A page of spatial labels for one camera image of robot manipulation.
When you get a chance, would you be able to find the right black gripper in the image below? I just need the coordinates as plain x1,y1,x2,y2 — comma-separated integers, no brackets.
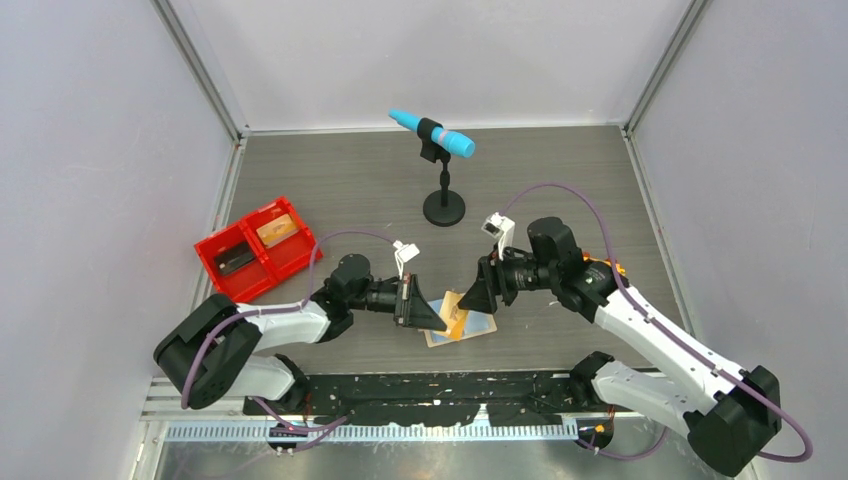
458,243,558,314

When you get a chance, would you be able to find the ribbed metal front rail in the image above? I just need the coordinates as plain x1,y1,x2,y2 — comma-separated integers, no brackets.
164,419,578,443

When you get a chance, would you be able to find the black microphone stand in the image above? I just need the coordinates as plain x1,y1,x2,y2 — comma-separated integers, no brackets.
422,156,466,227

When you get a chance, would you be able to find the red two-compartment bin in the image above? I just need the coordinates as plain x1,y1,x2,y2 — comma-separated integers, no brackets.
194,196,323,303

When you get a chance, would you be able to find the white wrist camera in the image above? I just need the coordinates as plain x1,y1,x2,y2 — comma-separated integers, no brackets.
481,212,515,260
392,240,420,278

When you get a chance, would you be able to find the gold credit card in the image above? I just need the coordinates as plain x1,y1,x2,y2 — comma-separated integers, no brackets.
439,291,469,341

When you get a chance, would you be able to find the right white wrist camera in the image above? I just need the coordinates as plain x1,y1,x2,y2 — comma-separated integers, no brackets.
481,212,515,260

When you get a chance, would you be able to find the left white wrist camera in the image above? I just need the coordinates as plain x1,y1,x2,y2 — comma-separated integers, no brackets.
392,240,420,278

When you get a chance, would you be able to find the beige card holder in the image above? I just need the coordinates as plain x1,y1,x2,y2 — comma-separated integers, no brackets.
423,297,497,348

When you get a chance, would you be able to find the tan card case in bin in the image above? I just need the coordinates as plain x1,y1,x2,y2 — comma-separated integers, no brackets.
256,214,299,249

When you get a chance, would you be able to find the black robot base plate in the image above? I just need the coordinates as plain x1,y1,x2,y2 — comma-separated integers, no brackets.
266,371,612,427

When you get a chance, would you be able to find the yellow toy brick car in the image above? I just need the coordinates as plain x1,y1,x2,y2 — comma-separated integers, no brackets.
583,252,626,281

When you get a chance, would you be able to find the black card case in bin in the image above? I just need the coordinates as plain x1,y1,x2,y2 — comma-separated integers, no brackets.
214,242,255,275

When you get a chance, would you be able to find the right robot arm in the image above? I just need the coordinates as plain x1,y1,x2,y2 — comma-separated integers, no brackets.
459,213,782,476

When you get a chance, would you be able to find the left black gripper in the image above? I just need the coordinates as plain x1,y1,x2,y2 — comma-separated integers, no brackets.
348,273,446,331

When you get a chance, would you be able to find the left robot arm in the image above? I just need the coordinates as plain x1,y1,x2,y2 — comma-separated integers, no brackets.
153,254,446,414

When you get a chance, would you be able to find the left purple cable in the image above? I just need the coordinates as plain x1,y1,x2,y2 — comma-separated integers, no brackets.
180,229,402,412

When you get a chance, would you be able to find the blue toy microphone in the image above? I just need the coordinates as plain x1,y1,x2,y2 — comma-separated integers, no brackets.
388,109,476,163

